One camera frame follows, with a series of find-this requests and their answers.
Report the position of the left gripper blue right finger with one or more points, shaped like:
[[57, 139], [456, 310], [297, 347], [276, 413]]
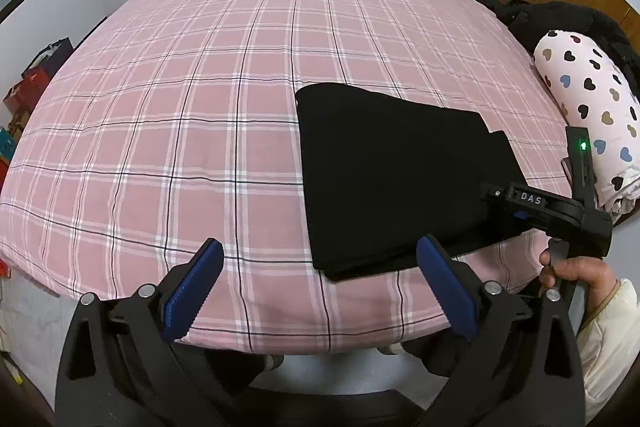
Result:
[[454, 285]]

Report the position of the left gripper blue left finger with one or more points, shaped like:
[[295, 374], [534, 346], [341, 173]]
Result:
[[186, 287]]

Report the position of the black pants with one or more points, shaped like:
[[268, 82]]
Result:
[[379, 173]]

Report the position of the right hand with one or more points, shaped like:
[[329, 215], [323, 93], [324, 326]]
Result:
[[596, 273]]

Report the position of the white jacket sleeve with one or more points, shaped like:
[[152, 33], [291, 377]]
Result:
[[608, 344]]

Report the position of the heart print white pillow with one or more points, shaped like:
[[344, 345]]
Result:
[[593, 93]]

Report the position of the pink plaid bed sheet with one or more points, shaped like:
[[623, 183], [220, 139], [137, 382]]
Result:
[[175, 122]]

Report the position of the black jacket on bed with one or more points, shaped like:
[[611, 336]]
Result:
[[530, 22]]

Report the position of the red gift bag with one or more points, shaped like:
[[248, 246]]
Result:
[[25, 94]]

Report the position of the navy paper bag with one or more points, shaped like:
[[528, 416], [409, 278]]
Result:
[[51, 58]]

